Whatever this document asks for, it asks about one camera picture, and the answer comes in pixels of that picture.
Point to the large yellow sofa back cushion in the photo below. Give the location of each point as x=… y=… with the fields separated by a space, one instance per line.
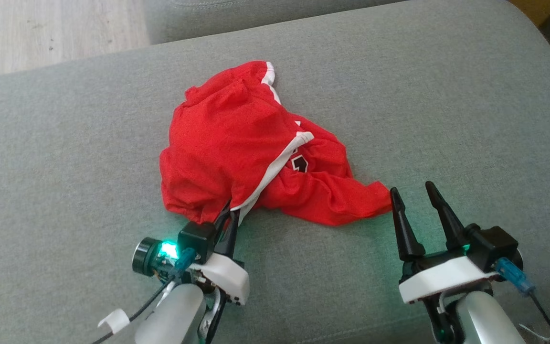
x=535 y=9

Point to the blue left camera connector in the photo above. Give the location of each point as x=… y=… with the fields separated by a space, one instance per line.
x=184 y=260

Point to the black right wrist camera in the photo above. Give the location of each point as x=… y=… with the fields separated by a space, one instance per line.
x=494 y=246

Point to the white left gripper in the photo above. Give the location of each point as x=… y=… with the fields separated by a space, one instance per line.
x=229 y=282

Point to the grey sofa seat cushion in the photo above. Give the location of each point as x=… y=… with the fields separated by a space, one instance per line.
x=208 y=19

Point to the blue camera connector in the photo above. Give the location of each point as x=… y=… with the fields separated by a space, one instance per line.
x=184 y=260
x=516 y=277

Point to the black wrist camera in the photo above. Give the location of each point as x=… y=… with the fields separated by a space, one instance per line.
x=197 y=241
x=494 y=246

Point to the large grey sofa seat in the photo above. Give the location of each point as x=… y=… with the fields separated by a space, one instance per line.
x=65 y=167

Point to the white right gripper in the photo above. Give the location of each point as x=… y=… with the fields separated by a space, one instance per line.
x=439 y=278

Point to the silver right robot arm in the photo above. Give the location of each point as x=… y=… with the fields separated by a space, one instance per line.
x=485 y=320

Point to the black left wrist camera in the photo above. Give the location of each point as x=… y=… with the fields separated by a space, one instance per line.
x=197 y=241

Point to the blue right camera connector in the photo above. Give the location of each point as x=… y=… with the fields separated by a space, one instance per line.
x=516 y=277

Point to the red basketball shorts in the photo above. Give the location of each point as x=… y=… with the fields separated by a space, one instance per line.
x=217 y=143

